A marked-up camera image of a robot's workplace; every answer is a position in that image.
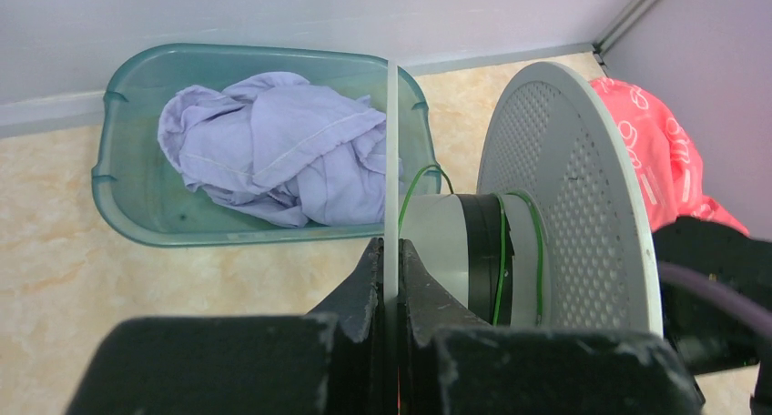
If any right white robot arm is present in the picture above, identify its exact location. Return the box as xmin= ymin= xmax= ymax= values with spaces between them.
xmin=653 ymin=216 xmax=771 ymax=414

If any grey plastic cable spool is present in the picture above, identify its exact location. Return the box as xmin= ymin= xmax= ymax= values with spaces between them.
xmin=399 ymin=62 xmax=664 ymax=335

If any teal plastic basin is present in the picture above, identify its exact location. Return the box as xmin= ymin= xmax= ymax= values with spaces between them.
xmin=90 ymin=43 xmax=442 ymax=248

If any purple cloth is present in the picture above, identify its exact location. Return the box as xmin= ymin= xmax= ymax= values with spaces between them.
xmin=157 ymin=72 xmax=387 ymax=228

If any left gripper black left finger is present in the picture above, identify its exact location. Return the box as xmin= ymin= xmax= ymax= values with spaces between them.
xmin=67 ymin=238 xmax=385 ymax=414

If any thin green cable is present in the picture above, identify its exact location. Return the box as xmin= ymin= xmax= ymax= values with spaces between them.
xmin=398 ymin=163 xmax=546 ymax=328

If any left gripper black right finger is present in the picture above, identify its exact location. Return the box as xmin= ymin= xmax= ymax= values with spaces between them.
xmin=399 ymin=240 xmax=702 ymax=414

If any pink patterned cloth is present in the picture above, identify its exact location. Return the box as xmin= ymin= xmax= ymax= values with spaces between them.
xmin=590 ymin=77 xmax=748 ymax=235

